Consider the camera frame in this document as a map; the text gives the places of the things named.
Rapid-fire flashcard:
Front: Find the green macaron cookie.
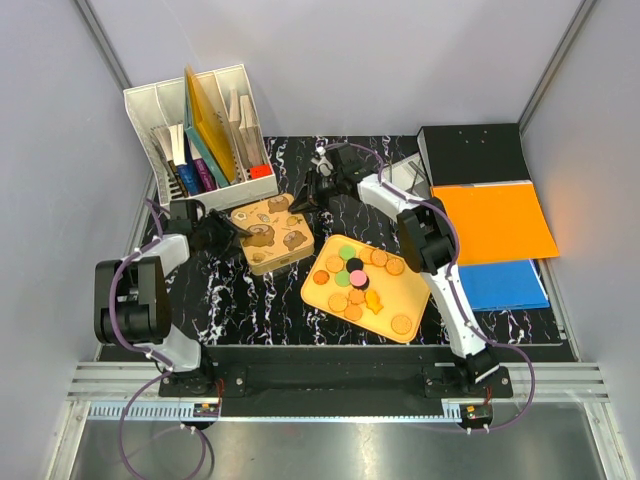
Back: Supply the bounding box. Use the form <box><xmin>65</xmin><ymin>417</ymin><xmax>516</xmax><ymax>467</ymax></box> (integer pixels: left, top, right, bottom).
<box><xmin>339</xmin><ymin>245</ymin><xmax>356</xmax><ymax>261</ymax></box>

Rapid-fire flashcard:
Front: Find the yellow folder in organizer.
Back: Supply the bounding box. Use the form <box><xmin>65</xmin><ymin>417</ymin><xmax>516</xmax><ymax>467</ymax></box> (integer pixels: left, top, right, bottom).
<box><xmin>184</xmin><ymin>65</ymin><xmax>236</xmax><ymax>188</ymax></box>

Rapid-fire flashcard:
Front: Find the blue folder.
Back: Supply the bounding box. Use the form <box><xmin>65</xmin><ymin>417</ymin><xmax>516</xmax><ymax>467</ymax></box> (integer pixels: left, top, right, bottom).
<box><xmin>459</xmin><ymin>260</ymin><xmax>550</xmax><ymax>312</ymax></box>

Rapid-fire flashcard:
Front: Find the yellow cookie tray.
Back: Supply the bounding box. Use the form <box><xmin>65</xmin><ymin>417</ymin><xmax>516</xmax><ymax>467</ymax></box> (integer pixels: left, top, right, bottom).
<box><xmin>300</xmin><ymin>235</ymin><xmax>430</xmax><ymax>343</ymax></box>

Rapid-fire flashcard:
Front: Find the silver tin lid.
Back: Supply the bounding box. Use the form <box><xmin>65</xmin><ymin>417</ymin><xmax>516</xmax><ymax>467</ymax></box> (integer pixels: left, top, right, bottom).
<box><xmin>231</xmin><ymin>193</ymin><xmax>314</xmax><ymax>252</ymax></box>

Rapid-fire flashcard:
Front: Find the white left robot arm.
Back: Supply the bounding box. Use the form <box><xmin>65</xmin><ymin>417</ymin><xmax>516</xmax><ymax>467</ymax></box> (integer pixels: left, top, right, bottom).
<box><xmin>94</xmin><ymin>199</ymin><xmax>252</xmax><ymax>396</ymax></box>

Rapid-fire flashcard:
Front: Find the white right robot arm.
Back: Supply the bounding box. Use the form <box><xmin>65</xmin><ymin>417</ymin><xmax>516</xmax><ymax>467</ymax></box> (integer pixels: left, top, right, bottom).
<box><xmin>290</xmin><ymin>143</ymin><xmax>500</xmax><ymax>397</ymax></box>

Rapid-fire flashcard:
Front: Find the white file organizer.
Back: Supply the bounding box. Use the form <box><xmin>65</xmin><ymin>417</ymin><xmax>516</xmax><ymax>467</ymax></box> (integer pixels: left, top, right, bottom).
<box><xmin>123</xmin><ymin>65</ymin><xmax>278</xmax><ymax>210</ymax></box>

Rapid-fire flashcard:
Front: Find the brown compartment cookie box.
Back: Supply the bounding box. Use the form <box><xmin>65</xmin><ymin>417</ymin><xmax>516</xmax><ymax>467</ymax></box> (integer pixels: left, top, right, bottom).
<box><xmin>244</xmin><ymin>241</ymin><xmax>314</xmax><ymax>276</ymax></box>

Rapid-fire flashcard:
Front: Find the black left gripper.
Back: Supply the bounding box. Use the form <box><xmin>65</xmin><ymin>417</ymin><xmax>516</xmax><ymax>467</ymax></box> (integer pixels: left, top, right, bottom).
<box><xmin>194</xmin><ymin>210</ymin><xmax>251</xmax><ymax>262</ymax></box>

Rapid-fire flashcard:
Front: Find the orange folder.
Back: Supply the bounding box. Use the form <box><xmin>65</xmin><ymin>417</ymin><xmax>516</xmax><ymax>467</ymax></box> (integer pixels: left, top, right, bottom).
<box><xmin>431</xmin><ymin>181</ymin><xmax>559</xmax><ymax>266</ymax></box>

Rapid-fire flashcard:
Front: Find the grey booklet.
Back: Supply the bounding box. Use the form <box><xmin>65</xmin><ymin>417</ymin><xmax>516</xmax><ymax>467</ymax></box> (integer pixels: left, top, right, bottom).
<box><xmin>384</xmin><ymin>153</ymin><xmax>431</xmax><ymax>198</ymax></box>

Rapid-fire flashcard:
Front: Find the black binder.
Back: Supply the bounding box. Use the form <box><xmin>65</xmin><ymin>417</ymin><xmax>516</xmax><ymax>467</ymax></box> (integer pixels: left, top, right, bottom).
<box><xmin>417</xmin><ymin>123</ymin><xmax>531</xmax><ymax>186</ymax></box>

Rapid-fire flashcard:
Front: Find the pink macaron cookie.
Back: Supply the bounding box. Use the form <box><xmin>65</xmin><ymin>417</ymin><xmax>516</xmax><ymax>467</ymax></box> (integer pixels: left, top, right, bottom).
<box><xmin>349</xmin><ymin>270</ymin><xmax>368</xmax><ymax>287</ymax></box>

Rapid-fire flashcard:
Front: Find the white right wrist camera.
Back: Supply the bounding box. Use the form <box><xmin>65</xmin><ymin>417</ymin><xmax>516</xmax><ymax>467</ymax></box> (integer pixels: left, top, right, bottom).
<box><xmin>312</xmin><ymin>146</ymin><xmax>333</xmax><ymax>177</ymax></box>

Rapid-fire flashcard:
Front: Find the round tan biscuit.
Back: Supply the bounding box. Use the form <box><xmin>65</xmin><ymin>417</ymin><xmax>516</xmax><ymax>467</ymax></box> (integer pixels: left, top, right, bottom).
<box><xmin>391</xmin><ymin>315</ymin><xmax>412</xmax><ymax>335</ymax></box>

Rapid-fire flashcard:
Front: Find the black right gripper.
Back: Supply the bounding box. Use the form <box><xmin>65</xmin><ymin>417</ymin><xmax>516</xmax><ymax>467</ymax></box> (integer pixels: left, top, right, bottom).
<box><xmin>288</xmin><ymin>169</ymin><xmax>342</xmax><ymax>216</ymax></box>

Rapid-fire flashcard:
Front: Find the black sandwich cookie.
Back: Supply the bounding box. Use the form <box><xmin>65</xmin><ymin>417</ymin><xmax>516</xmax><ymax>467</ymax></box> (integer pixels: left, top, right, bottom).
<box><xmin>345</xmin><ymin>257</ymin><xmax>364</xmax><ymax>273</ymax></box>

